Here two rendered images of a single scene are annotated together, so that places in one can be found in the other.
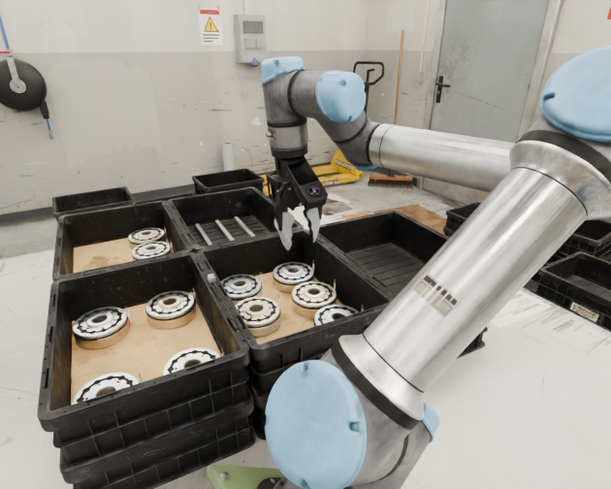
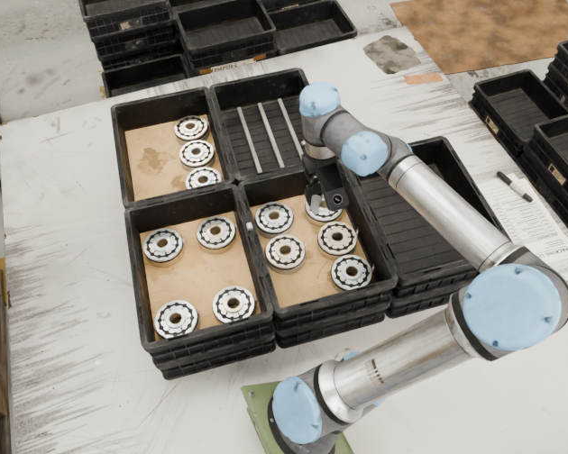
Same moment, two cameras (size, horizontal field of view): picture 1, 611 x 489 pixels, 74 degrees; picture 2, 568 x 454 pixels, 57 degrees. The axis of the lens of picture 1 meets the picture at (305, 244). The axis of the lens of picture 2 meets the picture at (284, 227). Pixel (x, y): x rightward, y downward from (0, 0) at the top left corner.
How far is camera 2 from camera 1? 0.64 m
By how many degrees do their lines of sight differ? 31
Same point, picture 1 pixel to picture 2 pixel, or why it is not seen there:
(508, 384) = not seen: hidden behind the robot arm
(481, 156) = (464, 240)
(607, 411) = (559, 372)
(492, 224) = (415, 349)
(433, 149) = (434, 213)
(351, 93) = (371, 161)
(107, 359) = (170, 278)
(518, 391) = not seen: hidden behind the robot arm
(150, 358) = (202, 283)
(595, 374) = not seen: outside the picture
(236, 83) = not seen: outside the picture
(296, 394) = (289, 397)
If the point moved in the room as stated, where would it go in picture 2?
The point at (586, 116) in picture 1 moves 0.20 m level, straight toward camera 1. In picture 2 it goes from (476, 325) to (386, 431)
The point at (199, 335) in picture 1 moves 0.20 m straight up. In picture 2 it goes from (238, 265) to (230, 221)
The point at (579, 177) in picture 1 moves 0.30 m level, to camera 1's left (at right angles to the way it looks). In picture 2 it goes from (467, 348) to (269, 313)
